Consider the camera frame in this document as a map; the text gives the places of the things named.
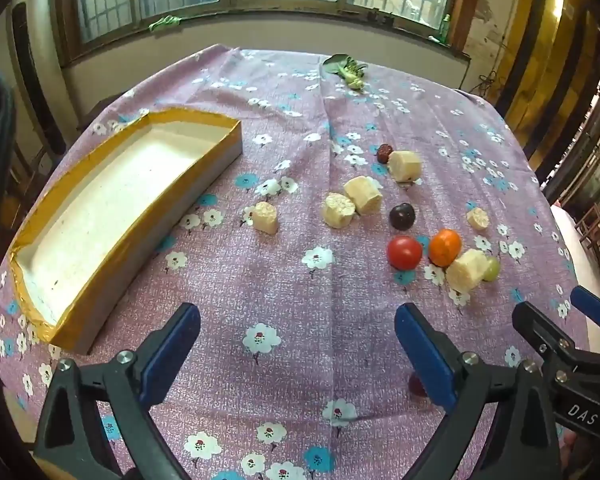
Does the middle corn piece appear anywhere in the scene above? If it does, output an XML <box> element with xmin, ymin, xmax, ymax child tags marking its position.
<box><xmin>343</xmin><ymin>176</ymin><xmax>383</xmax><ymax>215</ymax></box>

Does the green cloth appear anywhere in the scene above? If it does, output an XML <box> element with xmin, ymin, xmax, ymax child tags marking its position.
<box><xmin>149</xmin><ymin>15</ymin><xmax>183</xmax><ymax>32</ymax></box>

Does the corn piece by date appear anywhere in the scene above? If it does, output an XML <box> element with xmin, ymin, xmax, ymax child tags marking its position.
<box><xmin>389</xmin><ymin>150</ymin><xmax>423</xmax><ymax>183</ymax></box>

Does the orange tomato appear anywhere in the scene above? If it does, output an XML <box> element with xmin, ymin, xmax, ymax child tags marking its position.
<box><xmin>428</xmin><ymin>228</ymin><xmax>462</xmax><ymax>267</ymax></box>

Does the purple floral tablecloth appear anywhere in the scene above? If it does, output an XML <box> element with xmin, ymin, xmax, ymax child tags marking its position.
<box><xmin>0</xmin><ymin>45</ymin><xmax>588</xmax><ymax>480</ymax></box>

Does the corn piece cut face up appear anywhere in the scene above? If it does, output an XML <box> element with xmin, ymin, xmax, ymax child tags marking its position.
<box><xmin>322</xmin><ymin>192</ymin><xmax>357</xmax><ymax>228</ymax></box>

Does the red tomato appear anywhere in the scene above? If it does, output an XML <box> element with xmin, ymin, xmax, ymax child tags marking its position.
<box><xmin>386</xmin><ymin>235</ymin><xmax>423</xmax><ymax>271</ymax></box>

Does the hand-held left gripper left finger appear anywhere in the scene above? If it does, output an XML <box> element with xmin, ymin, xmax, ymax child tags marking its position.
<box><xmin>32</xmin><ymin>302</ymin><xmax>202</xmax><ymax>480</ymax></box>

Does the gold-rimmed white cardboard box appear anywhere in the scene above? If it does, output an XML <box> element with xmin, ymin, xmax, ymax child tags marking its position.
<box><xmin>7</xmin><ymin>107</ymin><xmax>243</xmax><ymax>353</ymax></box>

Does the wooden chair with patterned cushion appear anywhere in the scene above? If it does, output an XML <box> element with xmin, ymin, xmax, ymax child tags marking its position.
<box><xmin>577</xmin><ymin>204</ymin><xmax>600</xmax><ymax>306</ymax></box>

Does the dark wooden glass cabinet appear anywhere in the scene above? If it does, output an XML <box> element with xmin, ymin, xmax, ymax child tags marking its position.
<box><xmin>540</xmin><ymin>57</ymin><xmax>600</xmax><ymax>206</ymax></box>

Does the dark purple plum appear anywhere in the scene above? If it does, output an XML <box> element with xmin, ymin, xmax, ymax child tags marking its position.
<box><xmin>389</xmin><ymin>203</ymin><xmax>415</xmax><ymax>231</ymax></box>

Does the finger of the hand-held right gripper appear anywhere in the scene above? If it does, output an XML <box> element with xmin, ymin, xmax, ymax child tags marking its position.
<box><xmin>511</xmin><ymin>302</ymin><xmax>581</xmax><ymax>363</ymax></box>
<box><xmin>570</xmin><ymin>285</ymin><xmax>600</xmax><ymax>331</ymax></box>

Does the small corn piece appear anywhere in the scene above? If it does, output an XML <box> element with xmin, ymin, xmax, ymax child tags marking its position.
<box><xmin>252</xmin><ymin>202</ymin><xmax>279</xmax><ymax>234</ymax></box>

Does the green bok choy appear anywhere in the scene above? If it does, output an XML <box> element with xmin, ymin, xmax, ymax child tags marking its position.
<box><xmin>322</xmin><ymin>53</ymin><xmax>368</xmax><ymax>91</ymax></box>

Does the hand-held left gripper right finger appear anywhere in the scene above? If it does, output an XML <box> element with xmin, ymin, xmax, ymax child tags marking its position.
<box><xmin>394</xmin><ymin>302</ymin><xmax>563</xmax><ymax>480</ymax></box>

